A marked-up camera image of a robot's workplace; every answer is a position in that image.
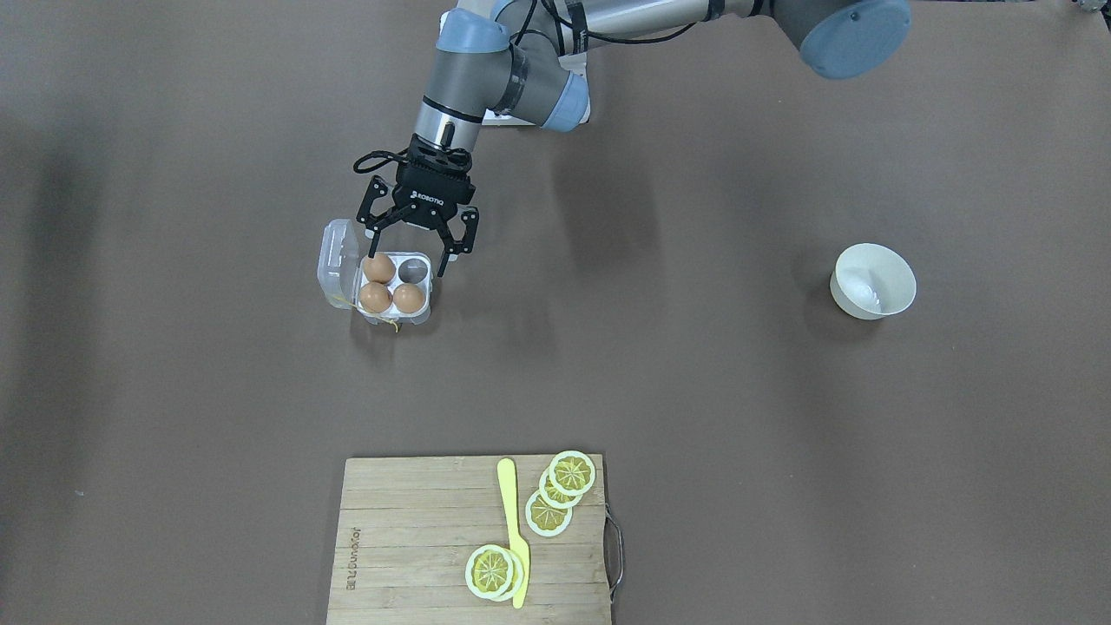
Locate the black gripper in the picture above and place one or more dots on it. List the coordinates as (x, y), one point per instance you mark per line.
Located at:
(435, 194)

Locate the brown egg carried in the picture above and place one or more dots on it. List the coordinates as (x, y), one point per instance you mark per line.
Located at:
(379, 268)

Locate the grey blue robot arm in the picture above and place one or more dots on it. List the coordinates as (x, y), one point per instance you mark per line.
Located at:
(508, 61)

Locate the clear plastic egg box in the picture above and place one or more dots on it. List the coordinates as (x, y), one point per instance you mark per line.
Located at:
(340, 276)

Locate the brown egg near slot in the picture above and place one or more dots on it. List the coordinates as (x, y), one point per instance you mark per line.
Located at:
(409, 299)

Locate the brown egg slot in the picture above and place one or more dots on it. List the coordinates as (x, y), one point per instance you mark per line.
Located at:
(409, 299)
(374, 298)

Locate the brown egg far slot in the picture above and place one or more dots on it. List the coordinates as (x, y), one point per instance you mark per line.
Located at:
(374, 298)

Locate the yellow plastic knife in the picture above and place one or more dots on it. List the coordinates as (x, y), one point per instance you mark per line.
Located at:
(507, 482)

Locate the lemon slice middle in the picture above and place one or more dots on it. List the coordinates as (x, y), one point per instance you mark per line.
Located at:
(554, 497)

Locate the wooden cutting board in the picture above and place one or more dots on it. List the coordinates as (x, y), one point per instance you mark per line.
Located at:
(408, 525)

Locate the lemon slice by knife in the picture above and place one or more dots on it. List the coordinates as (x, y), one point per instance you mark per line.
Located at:
(488, 571)

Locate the lemon slice under knife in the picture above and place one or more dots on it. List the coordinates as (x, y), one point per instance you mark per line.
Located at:
(517, 579)

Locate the white ceramic bowl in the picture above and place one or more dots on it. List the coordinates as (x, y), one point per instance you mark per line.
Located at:
(870, 282)

